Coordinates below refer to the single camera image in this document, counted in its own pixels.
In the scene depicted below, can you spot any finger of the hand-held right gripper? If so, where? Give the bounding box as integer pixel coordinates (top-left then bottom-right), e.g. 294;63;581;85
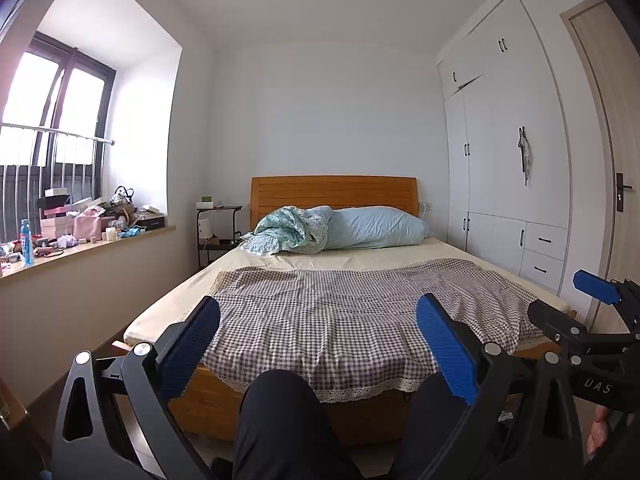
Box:
572;269;640;333
527;300;588;361

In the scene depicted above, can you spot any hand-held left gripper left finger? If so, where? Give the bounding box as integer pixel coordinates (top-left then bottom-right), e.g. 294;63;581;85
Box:
52;296;222;480

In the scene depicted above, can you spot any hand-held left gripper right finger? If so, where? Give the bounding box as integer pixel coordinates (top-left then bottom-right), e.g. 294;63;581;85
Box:
416;292;585;480

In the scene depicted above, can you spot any person's right hand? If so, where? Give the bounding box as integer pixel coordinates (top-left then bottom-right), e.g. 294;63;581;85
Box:
586;404;615;458

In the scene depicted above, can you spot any person's right leg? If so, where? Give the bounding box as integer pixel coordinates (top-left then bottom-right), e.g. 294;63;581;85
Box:
392;372;473;480

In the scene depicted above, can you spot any person's leg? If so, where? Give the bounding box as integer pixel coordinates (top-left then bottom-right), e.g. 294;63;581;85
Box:
392;372;473;480
232;369;366;480

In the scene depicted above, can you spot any cream bed sheet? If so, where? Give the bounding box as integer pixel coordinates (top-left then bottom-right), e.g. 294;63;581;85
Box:
122;236;573;348

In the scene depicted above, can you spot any person's left leg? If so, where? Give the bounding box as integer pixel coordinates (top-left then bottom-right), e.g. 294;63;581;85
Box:
232;369;366;480

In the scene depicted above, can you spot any checked blanket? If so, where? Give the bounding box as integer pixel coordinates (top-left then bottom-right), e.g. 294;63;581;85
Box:
200;257;561;403

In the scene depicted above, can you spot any wooden windowsill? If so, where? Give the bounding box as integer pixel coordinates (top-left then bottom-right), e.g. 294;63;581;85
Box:
0;225;177;286

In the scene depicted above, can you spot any light blue pillow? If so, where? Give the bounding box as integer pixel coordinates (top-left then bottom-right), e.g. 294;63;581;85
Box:
322;205;431;251

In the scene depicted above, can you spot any black bedside rack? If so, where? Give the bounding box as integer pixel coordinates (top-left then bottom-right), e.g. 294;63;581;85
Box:
196;204;244;270

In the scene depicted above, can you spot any floral quilt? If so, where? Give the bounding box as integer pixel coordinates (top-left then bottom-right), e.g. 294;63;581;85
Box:
240;205;336;256

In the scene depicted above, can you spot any hanging ornament on wardrobe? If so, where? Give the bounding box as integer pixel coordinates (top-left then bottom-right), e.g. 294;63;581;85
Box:
516;125;535;188

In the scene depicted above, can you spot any beige door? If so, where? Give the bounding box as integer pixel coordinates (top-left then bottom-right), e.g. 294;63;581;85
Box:
560;0;640;333

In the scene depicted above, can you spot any pink gift bag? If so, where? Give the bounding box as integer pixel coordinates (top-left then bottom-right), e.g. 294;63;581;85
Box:
74;212;103;241

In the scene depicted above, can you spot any white wardrobe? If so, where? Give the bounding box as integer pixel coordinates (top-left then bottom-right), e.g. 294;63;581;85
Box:
435;0;573;296

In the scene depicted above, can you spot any wooden bed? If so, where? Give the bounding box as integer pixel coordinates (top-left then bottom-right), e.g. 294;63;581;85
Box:
112;175;578;448

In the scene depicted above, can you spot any stack of pink white boxes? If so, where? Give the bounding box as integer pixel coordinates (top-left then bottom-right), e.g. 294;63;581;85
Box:
39;187;76;241

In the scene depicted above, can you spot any blue plastic bottle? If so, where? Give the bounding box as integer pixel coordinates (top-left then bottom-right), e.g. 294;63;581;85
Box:
19;219;36;267

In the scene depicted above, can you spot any metal window railing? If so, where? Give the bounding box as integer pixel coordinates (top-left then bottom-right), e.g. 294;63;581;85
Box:
0;122;116;243

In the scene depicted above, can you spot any black framed window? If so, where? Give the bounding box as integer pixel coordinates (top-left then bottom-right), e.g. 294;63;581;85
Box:
0;30;118;246

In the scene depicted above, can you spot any black door handle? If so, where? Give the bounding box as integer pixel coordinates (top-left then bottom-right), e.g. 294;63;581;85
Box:
615;172;633;213

